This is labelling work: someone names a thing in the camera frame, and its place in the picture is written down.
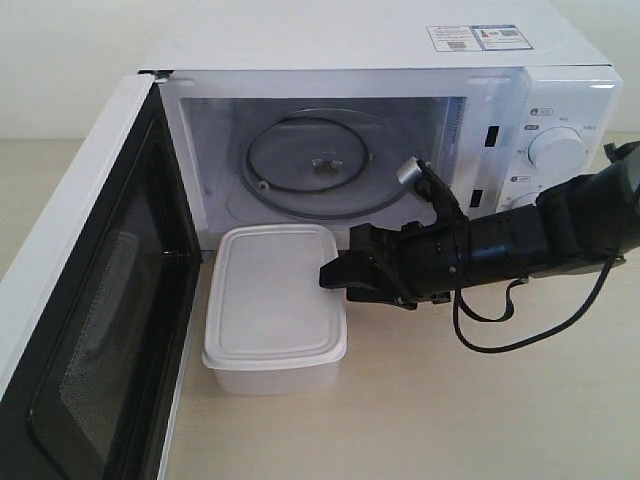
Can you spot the white lidded plastic container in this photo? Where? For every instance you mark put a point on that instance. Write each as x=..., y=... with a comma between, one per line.
x=270, y=328

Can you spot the white Midea microwave oven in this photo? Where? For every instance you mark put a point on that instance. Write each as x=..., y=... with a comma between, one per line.
x=234, y=67

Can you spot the blue white warning sticker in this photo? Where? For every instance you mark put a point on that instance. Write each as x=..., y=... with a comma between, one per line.
x=476, y=38

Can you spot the upper white control knob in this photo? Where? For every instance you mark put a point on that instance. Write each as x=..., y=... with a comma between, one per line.
x=558, y=150

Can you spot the glass microwave turntable plate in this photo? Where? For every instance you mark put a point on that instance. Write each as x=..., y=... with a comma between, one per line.
x=327, y=163

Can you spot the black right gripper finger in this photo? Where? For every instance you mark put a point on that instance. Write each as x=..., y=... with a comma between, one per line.
x=351, y=270
x=373, y=242

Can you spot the white microwave door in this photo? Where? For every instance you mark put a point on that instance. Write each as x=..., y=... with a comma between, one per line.
x=95, y=307

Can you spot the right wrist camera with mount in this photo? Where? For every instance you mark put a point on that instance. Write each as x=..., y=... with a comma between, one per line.
x=425, y=184

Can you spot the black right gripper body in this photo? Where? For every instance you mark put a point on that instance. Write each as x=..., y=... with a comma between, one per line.
x=423, y=261

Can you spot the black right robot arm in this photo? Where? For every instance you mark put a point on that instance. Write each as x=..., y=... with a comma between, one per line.
x=570, y=228

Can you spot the lower white timer knob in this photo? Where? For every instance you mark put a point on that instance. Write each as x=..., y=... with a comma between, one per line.
x=524, y=200

